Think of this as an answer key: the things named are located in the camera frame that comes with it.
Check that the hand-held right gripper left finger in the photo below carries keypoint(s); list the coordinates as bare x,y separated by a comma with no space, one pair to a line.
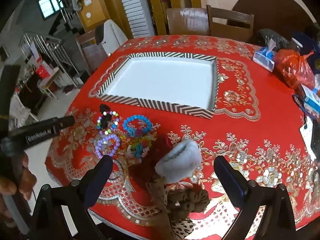
100,171

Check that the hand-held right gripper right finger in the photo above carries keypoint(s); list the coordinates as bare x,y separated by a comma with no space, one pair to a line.
225,177

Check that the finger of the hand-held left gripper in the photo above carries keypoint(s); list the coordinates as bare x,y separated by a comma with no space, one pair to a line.
66,123

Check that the black scrunchie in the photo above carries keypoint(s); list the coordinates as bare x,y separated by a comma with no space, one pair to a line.
105,108

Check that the brown scrunchie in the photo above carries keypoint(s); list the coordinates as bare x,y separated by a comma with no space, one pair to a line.
190,202

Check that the white fluffy scrunchie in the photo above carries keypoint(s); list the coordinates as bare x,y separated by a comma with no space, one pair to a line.
185,160

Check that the leopard print bow scrunchie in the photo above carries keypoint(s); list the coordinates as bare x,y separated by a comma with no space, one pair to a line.
157,192

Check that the red satin bow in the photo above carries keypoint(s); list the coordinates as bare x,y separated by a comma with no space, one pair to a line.
162,143

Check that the black white striped tray box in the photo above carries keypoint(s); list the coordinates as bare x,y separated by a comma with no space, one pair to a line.
162,80

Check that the person's left hand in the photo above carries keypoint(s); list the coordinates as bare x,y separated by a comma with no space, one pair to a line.
28,180

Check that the red floral tablecloth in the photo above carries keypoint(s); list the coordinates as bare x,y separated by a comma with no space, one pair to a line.
250,135

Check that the red box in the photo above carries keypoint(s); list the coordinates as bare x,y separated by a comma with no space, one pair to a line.
42,70

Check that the brown wooden chair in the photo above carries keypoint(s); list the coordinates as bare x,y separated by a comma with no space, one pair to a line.
92,52

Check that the metal stair railing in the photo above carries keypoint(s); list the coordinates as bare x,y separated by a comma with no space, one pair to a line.
50,47

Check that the framed picture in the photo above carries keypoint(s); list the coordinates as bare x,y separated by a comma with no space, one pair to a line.
3,52

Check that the white card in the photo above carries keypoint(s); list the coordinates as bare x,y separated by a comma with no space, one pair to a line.
306,135

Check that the white jacket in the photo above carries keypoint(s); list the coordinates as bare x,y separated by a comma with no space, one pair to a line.
113,35

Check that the blue white box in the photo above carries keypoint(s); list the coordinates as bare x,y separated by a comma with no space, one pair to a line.
311,100

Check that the window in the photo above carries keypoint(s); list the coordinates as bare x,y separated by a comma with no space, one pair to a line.
50,5

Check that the blue tissue pack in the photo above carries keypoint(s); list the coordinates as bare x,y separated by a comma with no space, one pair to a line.
262,60

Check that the red plastic bag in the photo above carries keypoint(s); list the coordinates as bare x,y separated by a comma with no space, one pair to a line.
295,67

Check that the white louvered panel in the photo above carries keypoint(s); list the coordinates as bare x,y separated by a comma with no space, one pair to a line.
135,7

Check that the slatted wooden chair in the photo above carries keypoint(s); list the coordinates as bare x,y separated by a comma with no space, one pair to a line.
232,33

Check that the black plastic bag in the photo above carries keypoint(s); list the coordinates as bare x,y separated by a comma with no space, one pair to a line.
272,38

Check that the worn wooden chair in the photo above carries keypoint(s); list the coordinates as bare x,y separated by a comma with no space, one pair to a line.
187,21

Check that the dark brown round board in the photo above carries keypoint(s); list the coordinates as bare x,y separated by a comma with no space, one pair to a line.
275,12

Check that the white wall switch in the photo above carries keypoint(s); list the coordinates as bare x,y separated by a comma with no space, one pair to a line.
87,1

